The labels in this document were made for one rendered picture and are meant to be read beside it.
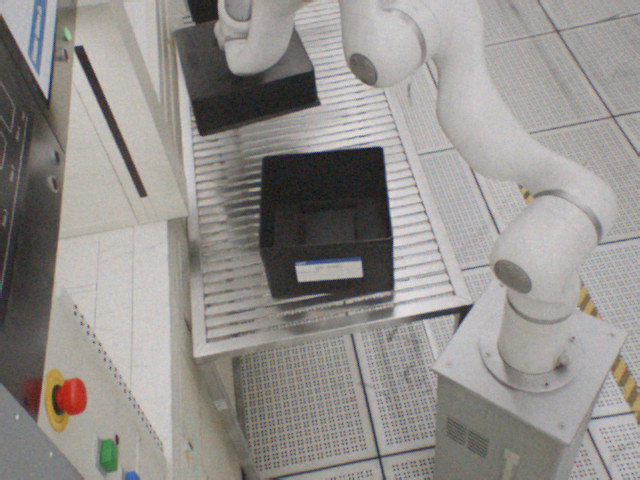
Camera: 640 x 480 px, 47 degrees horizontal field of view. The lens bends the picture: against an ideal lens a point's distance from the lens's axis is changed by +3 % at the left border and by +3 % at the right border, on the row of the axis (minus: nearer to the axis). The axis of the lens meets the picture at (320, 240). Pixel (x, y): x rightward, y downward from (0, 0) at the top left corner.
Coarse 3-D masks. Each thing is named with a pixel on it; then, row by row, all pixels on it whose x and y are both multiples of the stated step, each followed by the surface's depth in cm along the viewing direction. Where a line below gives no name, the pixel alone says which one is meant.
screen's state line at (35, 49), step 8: (40, 0) 101; (40, 8) 101; (32, 16) 97; (40, 16) 100; (32, 24) 96; (40, 24) 99; (32, 32) 95; (40, 32) 98; (32, 40) 94; (40, 40) 97; (32, 48) 93; (40, 48) 97; (32, 56) 93; (40, 56) 96; (40, 64) 95
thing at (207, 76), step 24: (192, 48) 172; (216, 48) 171; (288, 48) 168; (192, 72) 166; (216, 72) 165; (264, 72) 163; (288, 72) 162; (312, 72) 163; (192, 96) 160; (216, 96) 160; (240, 96) 162; (264, 96) 163; (288, 96) 165; (312, 96) 167; (216, 120) 165; (240, 120) 166; (264, 120) 168
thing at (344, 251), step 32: (288, 160) 164; (320, 160) 164; (352, 160) 164; (384, 160) 158; (288, 192) 172; (320, 192) 172; (352, 192) 172; (384, 192) 169; (288, 224) 171; (320, 224) 170; (352, 224) 169; (384, 224) 168; (288, 256) 147; (320, 256) 148; (352, 256) 148; (384, 256) 148; (288, 288) 156; (320, 288) 156; (352, 288) 156; (384, 288) 157
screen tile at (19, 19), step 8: (8, 0) 89; (16, 0) 92; (24, 0) 95; (8, 8) 88; (16, 8) 91; (24, 8) 94; (8, 16) 88; (16, 16) 90; (24, 16) 93; (16, 24) 90; (24, 24) 93; (16, 32) 89; (24, 32) 92
